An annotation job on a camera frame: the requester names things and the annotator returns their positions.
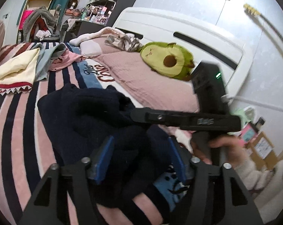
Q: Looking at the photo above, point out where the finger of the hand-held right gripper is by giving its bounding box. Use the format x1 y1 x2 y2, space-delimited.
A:
129 107 161 127

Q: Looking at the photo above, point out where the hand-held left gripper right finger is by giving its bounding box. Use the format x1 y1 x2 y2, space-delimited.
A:
167 136 264 225

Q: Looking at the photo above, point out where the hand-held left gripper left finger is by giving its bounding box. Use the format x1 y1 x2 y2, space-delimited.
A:
18 135 116 225

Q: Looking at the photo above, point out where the navy sweater with planet print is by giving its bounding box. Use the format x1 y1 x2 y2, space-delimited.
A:
37 83 196 216

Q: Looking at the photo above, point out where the person's right forearm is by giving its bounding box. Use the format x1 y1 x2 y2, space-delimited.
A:
234 155 276 191

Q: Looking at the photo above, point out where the pile of clothes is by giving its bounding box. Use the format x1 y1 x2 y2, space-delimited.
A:
23 6 59 40

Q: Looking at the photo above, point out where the person's right hand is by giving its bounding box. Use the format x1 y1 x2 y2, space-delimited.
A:
191 135 249 168

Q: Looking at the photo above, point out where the large pink pillow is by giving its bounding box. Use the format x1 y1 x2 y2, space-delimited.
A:
95 50 200 113

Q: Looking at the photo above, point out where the pink box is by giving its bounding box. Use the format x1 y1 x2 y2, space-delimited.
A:
240 122 258 143

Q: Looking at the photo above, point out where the green avocado plush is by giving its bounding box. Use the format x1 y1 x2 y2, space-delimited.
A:
140 42 195 81

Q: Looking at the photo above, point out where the floral crumpled cloth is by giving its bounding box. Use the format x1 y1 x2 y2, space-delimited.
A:
105 34 143 52

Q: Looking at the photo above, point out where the cardboard box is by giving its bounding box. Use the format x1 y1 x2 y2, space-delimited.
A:
246 131 280 170

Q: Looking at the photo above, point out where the small pale pillow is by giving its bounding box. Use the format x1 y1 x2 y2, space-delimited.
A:
80 40 102 57

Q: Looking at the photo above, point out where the guitar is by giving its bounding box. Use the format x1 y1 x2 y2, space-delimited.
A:
243 3 283 75

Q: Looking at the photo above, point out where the white bed headboard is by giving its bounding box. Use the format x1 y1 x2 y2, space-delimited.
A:
112 7 253 104

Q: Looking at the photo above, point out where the pink garment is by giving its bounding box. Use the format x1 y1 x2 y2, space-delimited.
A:
49 50 91 71

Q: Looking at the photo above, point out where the white fluffy garment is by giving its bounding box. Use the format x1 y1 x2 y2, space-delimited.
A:
69 27 132 46

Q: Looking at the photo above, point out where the dark cluttered desk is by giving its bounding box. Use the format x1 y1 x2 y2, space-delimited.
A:
62 19 114 43

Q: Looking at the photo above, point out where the white fluffy cloth brown spot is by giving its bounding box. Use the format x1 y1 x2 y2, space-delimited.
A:
254 158 283 218

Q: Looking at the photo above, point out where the light blue garment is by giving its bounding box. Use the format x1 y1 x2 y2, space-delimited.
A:
30 43 67 81

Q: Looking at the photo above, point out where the chair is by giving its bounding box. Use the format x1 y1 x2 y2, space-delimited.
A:
38 35 60 43

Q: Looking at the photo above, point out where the white desk lamp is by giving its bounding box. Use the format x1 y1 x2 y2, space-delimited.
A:
102 0 117 12

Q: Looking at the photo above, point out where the cream cloth with red trim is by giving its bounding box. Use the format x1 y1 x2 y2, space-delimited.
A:
0 47 41 98

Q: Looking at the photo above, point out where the pink bag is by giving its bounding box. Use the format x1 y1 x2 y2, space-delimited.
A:
18 9 33 30

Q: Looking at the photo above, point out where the yellow shelf unit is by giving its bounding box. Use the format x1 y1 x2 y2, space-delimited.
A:
16 0 55 43

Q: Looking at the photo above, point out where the white cable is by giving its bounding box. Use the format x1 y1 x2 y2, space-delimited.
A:
222 95 283 113

